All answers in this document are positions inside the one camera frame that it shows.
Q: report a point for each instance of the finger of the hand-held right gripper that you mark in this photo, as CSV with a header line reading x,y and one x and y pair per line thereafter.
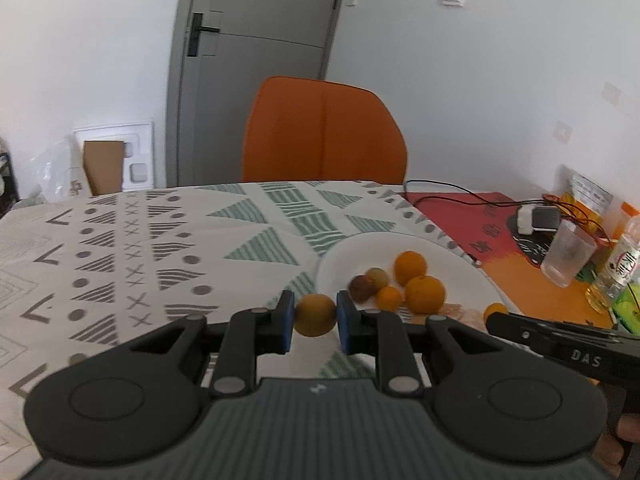
x,y
525,332

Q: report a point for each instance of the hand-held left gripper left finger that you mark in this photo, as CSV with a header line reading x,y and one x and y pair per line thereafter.
x,y
286,321

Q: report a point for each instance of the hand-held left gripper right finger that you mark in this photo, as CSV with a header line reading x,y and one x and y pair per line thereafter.
x,y
345,323

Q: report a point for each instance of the brown round longan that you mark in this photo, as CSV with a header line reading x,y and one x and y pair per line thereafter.
x,y
377,276
314,315

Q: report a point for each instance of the small orange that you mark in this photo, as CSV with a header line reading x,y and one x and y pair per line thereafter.
x,y
390,298
496,309

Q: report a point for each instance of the red round fruit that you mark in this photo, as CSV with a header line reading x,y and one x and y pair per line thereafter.
x,y
359,288

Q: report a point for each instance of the white round plate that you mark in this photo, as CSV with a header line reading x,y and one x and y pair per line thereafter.
x,y
350,255

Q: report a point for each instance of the large orange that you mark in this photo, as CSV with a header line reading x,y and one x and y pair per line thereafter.
x,y
425,295

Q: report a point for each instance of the medium orange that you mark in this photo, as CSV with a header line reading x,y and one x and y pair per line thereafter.
x,y
411,267

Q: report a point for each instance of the person's right hand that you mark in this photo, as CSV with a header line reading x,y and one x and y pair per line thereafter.
x,y
627,430

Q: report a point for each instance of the green packet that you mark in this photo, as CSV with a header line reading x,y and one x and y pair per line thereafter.
x,y
628,307

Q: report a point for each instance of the clear plastic cup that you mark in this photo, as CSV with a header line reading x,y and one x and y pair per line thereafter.
x,y
567,255

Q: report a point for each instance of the cooking oil bottle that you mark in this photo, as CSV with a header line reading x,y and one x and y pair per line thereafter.
x,y
617,270

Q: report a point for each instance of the white charger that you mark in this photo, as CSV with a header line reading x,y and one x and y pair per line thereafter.
x,y
526,218

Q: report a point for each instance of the grey power bank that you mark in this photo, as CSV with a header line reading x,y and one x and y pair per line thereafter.
x,y
546,217

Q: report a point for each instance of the red orange table mat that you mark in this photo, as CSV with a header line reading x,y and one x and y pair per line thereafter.
x,y
460,220

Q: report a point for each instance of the yellow snack bag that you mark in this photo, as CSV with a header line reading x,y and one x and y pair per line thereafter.
x,y
587,190

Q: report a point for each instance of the patterned white tablecloth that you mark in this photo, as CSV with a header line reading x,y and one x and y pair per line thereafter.
x,y
150,240

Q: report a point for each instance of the orange chair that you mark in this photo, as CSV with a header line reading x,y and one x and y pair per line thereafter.
x,y
325,130

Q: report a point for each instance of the white foam panel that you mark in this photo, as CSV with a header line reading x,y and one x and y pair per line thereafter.
x,y
141,160

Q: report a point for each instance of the brown cardboard box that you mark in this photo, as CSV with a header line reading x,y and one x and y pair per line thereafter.
x,y
102,167

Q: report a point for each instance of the clear plastic bag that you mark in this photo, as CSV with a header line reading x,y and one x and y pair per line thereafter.
x,y
55,170

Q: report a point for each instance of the grey door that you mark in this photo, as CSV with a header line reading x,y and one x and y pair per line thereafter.
x,y
260,10

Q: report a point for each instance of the beige wall plate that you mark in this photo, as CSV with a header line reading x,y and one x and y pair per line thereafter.
x,y
611,93

